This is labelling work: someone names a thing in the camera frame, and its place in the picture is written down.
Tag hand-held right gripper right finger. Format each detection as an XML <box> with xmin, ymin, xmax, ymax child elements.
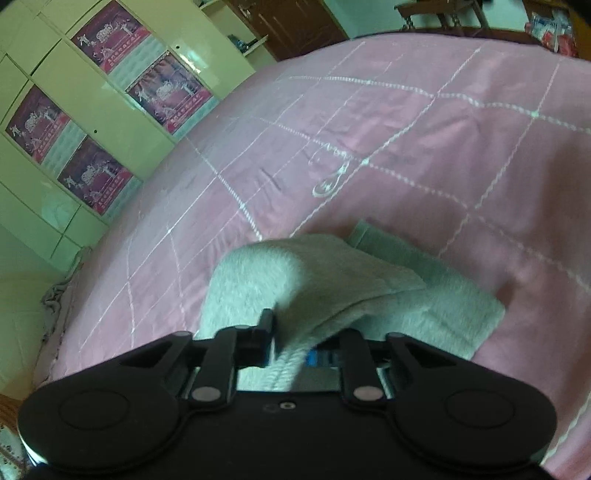
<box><xmin>306</xmin><ymin>329</ymin><xmax>445</xmax><ymax>413</ymax></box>

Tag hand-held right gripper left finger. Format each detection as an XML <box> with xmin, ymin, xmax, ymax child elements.
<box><xmin>117</xmin><ymin>308</ymin><xmax>278</xmax><ymax>413</ymax></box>

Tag grey pants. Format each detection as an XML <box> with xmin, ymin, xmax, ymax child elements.
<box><xmin>198</xmin><ymin>219</ymin><xmax>507</xmax><ymax>393</ymax></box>

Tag crumpled grey cloth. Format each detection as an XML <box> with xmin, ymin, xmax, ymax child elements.
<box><xmin>39</xmin><ymin>247</ymin><xmax>93</xmax><ymax>324</ymax></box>

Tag pink quilted bed sheet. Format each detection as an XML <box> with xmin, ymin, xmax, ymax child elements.
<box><xmin>34</xmin><ymin>31</ymin><xmax>591</xmax><ymax>480</ymax></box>

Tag patterned pillow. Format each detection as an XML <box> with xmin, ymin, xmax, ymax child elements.
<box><xmin>0</xmin><ymin>394</ymin><xmax>34</xmax><ymax>480</ymax></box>

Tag cream glossy wardrobe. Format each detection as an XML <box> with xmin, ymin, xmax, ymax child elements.
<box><xmin>0</xmin><ymin>0</ymin><xmax>257</xmax><ymax>265</ymax></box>

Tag cream corner shelf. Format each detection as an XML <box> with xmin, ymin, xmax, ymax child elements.
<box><xmin>230</xmin><ymin>31</ymin><xmax>269</xmax><ymax>57</ymax></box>

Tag brown wooden door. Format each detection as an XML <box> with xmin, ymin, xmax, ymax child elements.
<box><xmin>228</xmin><ymin>0</ymin><xmax>350</xmax><ymax>63</ymax></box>

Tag wooden chair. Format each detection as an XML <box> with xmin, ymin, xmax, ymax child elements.
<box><xmin>394</xmin><ymin>0</ymin><xmax>491</xmax><ymax>32</ymax></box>

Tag red patterned bag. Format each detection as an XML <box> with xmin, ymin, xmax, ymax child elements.
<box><xmin>525</xmin><ymin>8</ymin><xmax>579</xmax><ymax>57</ymax></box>

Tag purple wall poster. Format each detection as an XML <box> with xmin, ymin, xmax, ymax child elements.
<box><xmin>56</xmin><ymin>136</ymin><xmax>143</xmax><ymax>217</ymax></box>
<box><xmin>70</xmin><ymin>0</ymin><xmax>160</xmax><ymax>79</ymax></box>
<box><xmin>126</xmin><ymin>52</ymin><xmax>220</xmax><ymax>137</ymax></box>
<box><xmin>4</xmin><ymin>85</ymin><xmax>88</xmax><ymax>166</ymax></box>

